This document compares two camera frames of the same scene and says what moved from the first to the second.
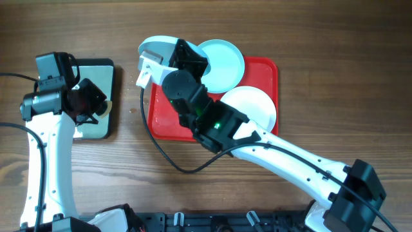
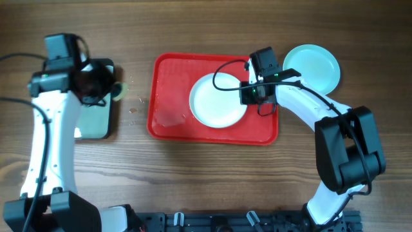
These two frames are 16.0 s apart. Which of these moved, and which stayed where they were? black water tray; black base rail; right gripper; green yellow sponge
Moved: green yellow sponge; right gripper
Stayed: black water tray; black base rail
